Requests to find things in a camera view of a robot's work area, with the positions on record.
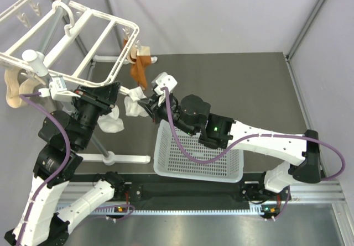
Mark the aluminium frame profile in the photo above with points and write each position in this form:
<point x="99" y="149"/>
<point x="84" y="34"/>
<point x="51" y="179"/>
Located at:
<point x="316" y="9"/>

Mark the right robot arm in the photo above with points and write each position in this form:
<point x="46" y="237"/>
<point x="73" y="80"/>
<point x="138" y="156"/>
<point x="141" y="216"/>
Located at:
<point x="300" y="154"/>

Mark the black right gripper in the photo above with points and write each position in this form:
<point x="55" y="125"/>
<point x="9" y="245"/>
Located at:
<point x="152" y="105"/>

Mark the white stand base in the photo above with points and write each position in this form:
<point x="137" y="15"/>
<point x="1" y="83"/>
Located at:
<point x="114" y="158"/>

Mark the white sock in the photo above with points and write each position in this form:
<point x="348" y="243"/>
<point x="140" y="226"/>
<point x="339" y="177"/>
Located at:
<point x="133" y="109"/>
<point x="111" y="123"/>

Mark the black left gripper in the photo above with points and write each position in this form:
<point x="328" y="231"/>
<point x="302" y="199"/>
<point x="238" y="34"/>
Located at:
<point x="97" y="95"/>

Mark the white corner hanger clip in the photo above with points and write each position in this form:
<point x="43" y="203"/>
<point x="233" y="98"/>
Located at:
<point x="124" y="91"/>

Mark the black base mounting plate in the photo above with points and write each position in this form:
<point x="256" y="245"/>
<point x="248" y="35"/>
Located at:
<point x="154" y="192"/>

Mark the beige sock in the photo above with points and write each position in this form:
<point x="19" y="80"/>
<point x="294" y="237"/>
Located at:
<point x="16" y="88"/>

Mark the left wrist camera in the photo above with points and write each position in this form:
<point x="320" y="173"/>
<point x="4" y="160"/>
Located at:
<point x="58" y="91"/>

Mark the white clip sock hanger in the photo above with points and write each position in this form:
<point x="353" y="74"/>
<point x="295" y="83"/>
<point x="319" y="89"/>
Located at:
<point x="79" y="15"/>

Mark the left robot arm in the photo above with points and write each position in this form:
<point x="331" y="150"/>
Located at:
<point x="65" y="135"/>

